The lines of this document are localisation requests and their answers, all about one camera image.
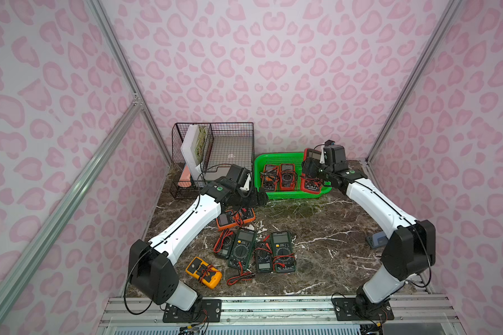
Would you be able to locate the red wide multimeter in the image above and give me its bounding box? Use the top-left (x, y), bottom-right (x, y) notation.
top-left (300, 148), bottom-right (323, 195)

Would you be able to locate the orange wide multimeter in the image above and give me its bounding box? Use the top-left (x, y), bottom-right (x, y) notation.
top-left (215, 207), bottom-right (256, 231)

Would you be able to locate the orange multimeter tall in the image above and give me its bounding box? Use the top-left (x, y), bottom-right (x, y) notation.
top-left (261, 164), bottom-right (279, 192)

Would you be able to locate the red small Delixi multimeter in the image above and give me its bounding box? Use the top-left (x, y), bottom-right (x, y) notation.
top-left (279, 164), bottom-right (298, 191)

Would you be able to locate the black wire desk organizer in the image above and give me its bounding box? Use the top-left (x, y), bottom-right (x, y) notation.
top-left (170, 122), bottom-right (254, 199)

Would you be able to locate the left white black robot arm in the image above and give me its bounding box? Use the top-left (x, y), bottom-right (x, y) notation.
top-left (126, 165), bottom-right (268, 311)

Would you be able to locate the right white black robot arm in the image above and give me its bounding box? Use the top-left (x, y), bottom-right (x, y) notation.
top-left (302, 140), bottom-right (436, 314)

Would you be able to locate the small dark multimeter left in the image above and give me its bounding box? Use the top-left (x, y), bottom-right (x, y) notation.
top-left (213, 229), bottom-right (235, 260)

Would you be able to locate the small dark multimeter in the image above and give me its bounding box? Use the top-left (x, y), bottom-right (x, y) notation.
top-left (254, 242), bottom-right (272, 273)
top-left (213, 229), bottom-right (235, 260)

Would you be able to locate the large green multimeter left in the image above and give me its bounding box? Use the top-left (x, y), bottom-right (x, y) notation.
top-left (228, 228), bottom-right (257, 271)

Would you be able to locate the small dark multimeter centre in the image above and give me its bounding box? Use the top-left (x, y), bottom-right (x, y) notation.
top-left (254, 242), bottom-right (272, 273)

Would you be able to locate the yellow multimeter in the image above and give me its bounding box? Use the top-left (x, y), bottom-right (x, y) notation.
top-left (185, 257), bottom-right (222, 290)

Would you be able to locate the green multimeter right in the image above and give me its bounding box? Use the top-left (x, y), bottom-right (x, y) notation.
top-left (271, 232), bottom-right (296, 274)

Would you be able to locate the pink notebook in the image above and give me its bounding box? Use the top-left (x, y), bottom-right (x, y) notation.
top-left (177, 166), bottom-right (193, 188)

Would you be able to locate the white upright folder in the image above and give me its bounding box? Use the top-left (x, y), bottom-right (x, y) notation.
top-left (181, 124), bottom-right (207, 188)

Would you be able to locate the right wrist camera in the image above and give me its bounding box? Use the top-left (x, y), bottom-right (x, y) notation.
top-left (322, 140), bottom-right (348, 169)

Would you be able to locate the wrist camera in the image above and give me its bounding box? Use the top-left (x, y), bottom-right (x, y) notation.
top-left (322, 140), bottom-right (348, 169)
top-left (226, 164), bottom-right (252, 193)

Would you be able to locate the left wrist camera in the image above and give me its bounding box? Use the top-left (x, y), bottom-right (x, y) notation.
top-left (226, 164), bottom-right (252, 193)

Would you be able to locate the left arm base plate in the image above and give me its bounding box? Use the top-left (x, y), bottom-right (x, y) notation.
top-left (163, 298), bottom-right (222, 323)

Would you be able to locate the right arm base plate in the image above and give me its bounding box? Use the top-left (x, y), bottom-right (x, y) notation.
top-left (331, 295), bottom-right (395, 322)

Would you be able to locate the aluminium front rail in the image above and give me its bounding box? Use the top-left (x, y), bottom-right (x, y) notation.
top-left (95, 295), bottom-right (466, 334)

